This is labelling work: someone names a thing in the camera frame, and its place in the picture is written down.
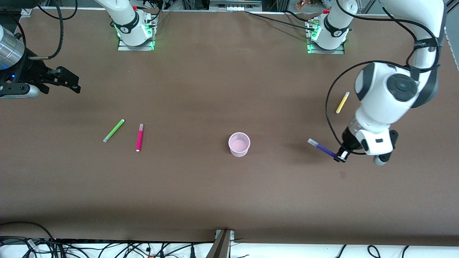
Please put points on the brown table cover sheet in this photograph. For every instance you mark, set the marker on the brown table cover sheet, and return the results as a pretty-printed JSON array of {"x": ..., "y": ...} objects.
[{"x": 229, "y": 89}]

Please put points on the dark metal post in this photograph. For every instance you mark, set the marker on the dark metal post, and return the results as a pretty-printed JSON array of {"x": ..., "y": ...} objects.
[{"x": 220, "y": 247}]

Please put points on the aluminium frame corner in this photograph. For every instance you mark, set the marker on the aluminium frame corner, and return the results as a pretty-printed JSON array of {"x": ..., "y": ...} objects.
[{"x": 27, "y": 11}]

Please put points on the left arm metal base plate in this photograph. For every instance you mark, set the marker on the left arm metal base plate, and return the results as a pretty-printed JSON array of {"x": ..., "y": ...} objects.
[{"x": 324, "y": 51}]

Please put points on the purple marker pen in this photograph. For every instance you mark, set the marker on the purple marker pen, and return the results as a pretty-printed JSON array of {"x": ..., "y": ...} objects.
[{"x": 322, "y": 147}]

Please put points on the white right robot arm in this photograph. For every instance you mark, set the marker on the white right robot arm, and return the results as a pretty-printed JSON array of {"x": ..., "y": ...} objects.
[{"x": 125, "y": 18}]

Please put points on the pink pen holder cup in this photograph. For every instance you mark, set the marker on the pink pen holder cup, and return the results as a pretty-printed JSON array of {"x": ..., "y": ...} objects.
[{"x": 239, "y": 145}]

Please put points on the aluminium frame rail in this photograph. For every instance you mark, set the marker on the aluminium frame rail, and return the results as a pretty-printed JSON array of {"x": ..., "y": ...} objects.
[{"x": 456, "y": 46}]

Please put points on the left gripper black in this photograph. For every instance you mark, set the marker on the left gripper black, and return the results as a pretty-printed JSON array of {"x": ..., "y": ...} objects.
[{"x": 347, "y": 142}]

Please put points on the pink marker pen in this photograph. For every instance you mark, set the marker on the pink marker pen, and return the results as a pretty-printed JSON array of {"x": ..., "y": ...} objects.
[{"x": 139, "y": 138}]

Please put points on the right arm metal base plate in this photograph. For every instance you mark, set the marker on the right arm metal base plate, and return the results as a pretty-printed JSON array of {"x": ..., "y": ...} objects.
[{"x": 136, "y": 48}]

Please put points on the orange background object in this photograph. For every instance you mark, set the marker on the orange background object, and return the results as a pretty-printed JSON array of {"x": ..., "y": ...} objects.
[{"x": 303, "y": 4}]

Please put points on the metal table edge bracket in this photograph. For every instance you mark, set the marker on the metal table edge bracket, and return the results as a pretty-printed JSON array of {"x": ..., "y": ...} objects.
[{"x": 232, "y": 234}]

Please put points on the yellow marker pen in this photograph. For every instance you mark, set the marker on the yellow marker pen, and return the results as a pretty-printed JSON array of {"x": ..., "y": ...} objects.
[{"x": 342, "y": 103}]

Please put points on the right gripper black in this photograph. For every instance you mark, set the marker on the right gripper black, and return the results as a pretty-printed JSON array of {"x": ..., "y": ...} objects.
[{"x": 31, "y": 72}]

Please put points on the green marker pen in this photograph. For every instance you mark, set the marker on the green marker pen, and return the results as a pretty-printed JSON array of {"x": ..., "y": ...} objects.
[{"x": 114, "y": 130}]

